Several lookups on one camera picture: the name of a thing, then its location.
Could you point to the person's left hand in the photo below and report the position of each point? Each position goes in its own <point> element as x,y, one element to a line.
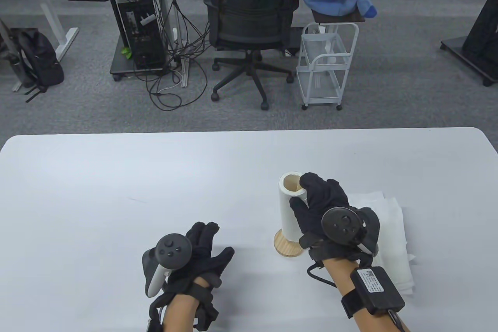
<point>206,262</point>

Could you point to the person's right hand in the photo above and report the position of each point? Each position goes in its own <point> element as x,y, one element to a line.
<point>319,199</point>

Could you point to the white paper towel roll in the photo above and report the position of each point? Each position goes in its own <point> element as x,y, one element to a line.
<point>288,215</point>

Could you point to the wooden paper towel holder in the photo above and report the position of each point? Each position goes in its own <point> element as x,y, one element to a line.
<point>286,248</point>

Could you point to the pile of paper towel sheets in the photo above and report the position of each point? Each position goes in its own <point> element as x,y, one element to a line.
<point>393,230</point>

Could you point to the person's left forearm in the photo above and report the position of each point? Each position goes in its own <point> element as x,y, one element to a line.
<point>177,314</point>

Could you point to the black tracking controller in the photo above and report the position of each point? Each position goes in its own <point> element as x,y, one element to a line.
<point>173,250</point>
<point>340,227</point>

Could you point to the white rolling cart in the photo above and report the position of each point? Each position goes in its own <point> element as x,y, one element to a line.
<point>325,42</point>

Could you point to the brown wooden board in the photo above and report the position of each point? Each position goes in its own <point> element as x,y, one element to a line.
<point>338,18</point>

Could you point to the black office chair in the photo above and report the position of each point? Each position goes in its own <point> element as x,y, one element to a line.
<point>251,5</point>

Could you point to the black rolling base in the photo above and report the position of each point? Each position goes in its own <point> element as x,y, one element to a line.
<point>120,63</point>

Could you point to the black computer tower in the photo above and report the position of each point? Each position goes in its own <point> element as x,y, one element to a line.
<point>144,40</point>

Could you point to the black floor stand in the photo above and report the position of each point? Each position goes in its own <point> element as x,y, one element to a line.
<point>482,36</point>

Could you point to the black backpack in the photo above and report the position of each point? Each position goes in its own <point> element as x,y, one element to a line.
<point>39,55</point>

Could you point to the white adjustable desk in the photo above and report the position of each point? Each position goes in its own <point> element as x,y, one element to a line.
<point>50,13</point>

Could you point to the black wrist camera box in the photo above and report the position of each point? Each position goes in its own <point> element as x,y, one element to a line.
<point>375,289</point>

